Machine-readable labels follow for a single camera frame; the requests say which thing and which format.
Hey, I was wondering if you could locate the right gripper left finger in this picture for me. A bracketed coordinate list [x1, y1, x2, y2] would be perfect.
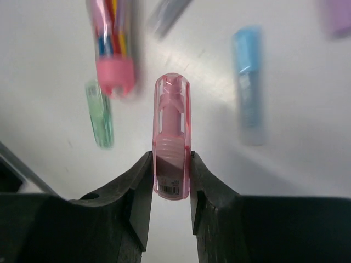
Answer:
[1, 152, 153, 262]

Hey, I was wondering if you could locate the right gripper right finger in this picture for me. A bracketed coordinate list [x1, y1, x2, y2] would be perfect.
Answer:
[190, 153, 350, 262]

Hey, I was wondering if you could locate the pink correction tape highlighter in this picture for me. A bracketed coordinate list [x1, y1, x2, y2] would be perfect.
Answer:
[152, 73, 191, 201]

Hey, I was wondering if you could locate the light blue clear marker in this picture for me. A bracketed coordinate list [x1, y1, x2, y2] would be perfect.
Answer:
[233, 26, 265, 146]

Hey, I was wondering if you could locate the green clear highlighter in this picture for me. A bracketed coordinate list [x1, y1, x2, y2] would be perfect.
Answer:
[85, 80, 114, 149]

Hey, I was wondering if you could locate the pink capped crayon tube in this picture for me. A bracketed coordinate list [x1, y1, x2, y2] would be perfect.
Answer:
[86, 0, 135, 97]

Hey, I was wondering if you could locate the orange capped clear marker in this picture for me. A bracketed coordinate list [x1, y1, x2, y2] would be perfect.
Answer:
[148, 0, 191, 38]

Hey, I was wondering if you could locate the purple pink highlighter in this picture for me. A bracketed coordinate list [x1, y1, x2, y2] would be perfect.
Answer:
[315, 0, 350, 39]

